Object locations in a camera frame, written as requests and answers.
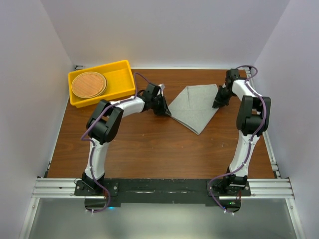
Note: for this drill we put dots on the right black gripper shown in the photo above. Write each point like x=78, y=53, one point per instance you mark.
x=219, y=101

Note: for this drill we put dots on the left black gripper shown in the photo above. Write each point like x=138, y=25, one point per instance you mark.
x=163, y=110

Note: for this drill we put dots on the grey cloth napkin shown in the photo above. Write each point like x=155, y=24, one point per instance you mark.
x=193, y=107

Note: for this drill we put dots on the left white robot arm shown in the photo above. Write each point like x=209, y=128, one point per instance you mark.
x=103, y=125

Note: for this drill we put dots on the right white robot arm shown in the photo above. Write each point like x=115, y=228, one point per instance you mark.
x=252, y=121

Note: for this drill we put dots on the round woven coaster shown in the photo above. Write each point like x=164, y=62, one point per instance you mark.
x=88, y=85

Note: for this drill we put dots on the yellow plastic bin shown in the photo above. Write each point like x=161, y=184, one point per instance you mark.
x=119, y=83

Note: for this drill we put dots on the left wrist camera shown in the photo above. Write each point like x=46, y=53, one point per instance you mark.
x=162, y=87

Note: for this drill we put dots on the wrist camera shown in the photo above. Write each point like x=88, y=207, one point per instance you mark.
x=162, y=87
x=233, y=74

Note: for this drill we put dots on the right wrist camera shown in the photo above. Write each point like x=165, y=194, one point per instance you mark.
x=233, y=74

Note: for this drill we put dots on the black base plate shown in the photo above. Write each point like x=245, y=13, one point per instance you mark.
x=162, y=191

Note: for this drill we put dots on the aluminium frame rail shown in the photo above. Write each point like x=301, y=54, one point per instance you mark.
x=65, y=188

